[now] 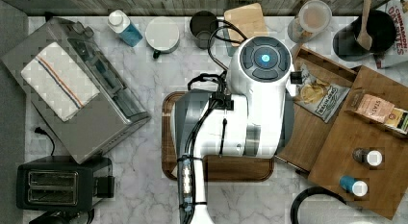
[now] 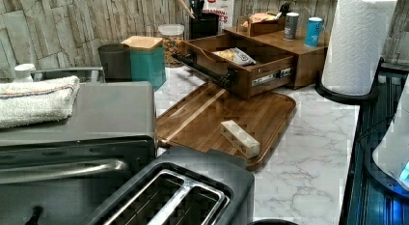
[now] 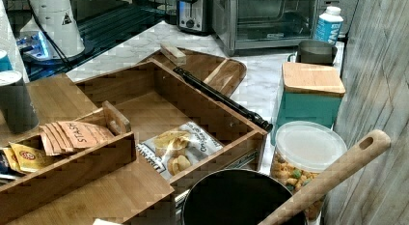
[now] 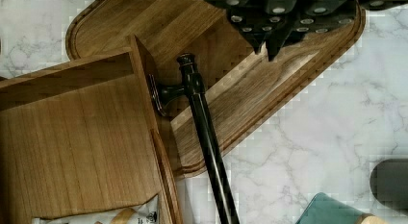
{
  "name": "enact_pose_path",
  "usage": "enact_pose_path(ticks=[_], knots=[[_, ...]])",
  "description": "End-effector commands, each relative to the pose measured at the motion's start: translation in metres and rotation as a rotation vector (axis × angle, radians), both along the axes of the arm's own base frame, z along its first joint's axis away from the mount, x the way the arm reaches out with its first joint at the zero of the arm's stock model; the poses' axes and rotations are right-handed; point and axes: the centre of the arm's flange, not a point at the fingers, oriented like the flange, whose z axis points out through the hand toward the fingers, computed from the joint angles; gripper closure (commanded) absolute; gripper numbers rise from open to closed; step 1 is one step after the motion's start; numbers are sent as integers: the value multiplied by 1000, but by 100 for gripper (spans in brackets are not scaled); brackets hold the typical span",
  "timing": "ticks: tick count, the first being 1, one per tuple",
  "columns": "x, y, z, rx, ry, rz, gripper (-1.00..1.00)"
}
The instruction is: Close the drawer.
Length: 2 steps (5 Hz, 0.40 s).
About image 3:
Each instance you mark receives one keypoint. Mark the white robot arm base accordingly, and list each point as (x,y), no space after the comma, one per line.
(52,32)

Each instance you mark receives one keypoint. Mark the wooden serving tray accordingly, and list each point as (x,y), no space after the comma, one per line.
(221,73)

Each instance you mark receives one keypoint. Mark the snack chip bag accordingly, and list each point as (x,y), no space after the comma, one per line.
(175,150)

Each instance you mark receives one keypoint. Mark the black pot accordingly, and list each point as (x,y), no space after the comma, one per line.
(233,197)

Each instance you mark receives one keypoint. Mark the stainless toaster oven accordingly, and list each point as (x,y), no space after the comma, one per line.
(253,24)

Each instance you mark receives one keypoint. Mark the silver toaster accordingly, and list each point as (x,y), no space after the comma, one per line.
(194,16)

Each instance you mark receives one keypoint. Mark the clear jar of cereal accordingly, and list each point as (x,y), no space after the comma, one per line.
(302,151)

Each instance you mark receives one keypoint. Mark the teal box with wooden lid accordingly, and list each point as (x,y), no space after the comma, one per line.
(307,92)

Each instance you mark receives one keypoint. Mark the orange Stash tea packets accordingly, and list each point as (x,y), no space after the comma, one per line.
(65,137)

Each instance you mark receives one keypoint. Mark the blue and white bottle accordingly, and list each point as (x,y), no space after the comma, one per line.
(329,25)

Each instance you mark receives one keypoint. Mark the wooden tea organizer box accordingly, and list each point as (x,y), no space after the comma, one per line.
(37,189)

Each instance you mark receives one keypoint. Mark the yellow tea packet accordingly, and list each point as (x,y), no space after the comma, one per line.
(29,159)

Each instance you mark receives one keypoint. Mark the grey cylindrical canister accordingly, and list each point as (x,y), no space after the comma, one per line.
(16,105)

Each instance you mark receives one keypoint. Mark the black drawer handle bar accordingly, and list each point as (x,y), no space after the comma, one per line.
(212,93)

